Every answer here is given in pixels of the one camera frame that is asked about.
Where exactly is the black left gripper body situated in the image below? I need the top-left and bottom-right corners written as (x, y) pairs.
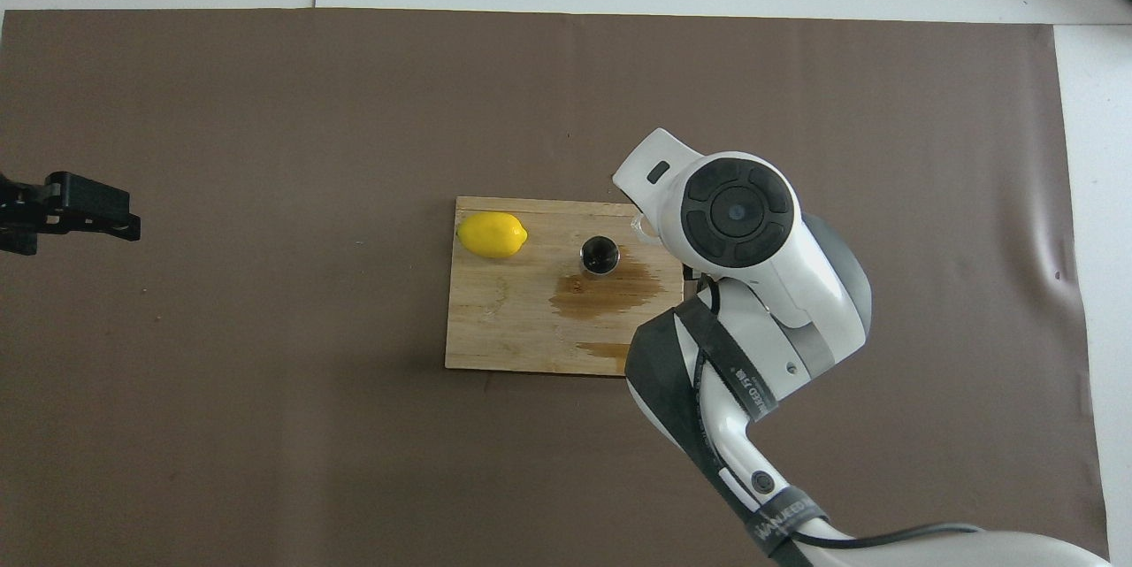
top-left (0, 180), bottom-right (45, 257)

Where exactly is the steel cocktail jigger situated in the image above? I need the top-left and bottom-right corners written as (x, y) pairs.
top-left (579, 235), bottom-right (623, 279)

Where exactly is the wooden cutting board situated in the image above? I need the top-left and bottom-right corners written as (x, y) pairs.
top-left (444, 196), bottom-right (691, 376)

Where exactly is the brown paper table mat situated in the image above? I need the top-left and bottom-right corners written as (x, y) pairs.
top-left (0, 8), bottom-right (1111, 567)

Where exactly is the yellow lemon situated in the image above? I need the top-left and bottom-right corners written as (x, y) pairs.
top-left (456, 211), bottom-right (529, 260)

